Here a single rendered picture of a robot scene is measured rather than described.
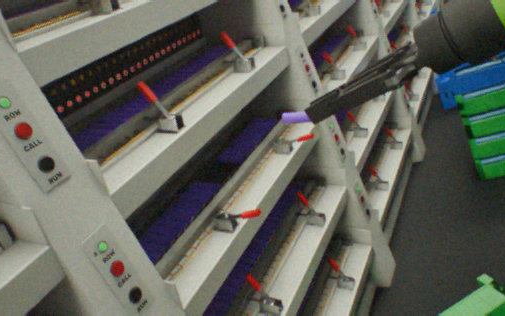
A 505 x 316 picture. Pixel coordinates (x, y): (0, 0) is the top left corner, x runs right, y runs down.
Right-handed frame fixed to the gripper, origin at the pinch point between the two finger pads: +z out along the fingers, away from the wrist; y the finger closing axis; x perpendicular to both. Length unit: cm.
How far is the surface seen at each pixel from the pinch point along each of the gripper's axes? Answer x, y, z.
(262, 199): 9.0, 3.5, 20.7
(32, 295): -6.7, 44.4, 16.5
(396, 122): 40, -99, 36
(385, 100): 26, -84, 28
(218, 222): 5.8, 13.7, 22.3
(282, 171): 8.9, -6.5, 21.0
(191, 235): 4.2, 18.6, 23.8
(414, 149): 54, -100, 36
